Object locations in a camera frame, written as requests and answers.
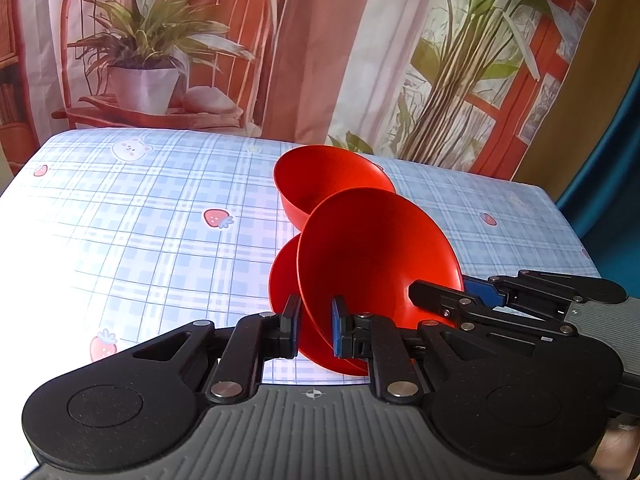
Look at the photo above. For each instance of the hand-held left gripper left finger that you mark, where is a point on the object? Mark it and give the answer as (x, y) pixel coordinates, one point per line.
(295, 327)

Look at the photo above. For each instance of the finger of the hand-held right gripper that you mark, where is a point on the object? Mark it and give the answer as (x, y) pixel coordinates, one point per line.
(482, 291)
(432, 296)

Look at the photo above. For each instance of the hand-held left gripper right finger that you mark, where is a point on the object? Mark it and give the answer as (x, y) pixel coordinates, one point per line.
(340, 332)

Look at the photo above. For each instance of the red plastic bowl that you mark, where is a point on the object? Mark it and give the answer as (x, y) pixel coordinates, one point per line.
(325, 180)
(380, 250)
(285, 280)

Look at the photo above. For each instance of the blue checked tablecloth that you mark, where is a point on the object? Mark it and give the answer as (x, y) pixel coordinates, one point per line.
(150, 210)

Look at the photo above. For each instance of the blue curtain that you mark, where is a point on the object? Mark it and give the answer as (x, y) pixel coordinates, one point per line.
(615, 135)

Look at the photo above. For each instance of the printed room scene backdrop cloth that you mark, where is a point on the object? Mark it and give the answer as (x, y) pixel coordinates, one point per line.
(320, 35)

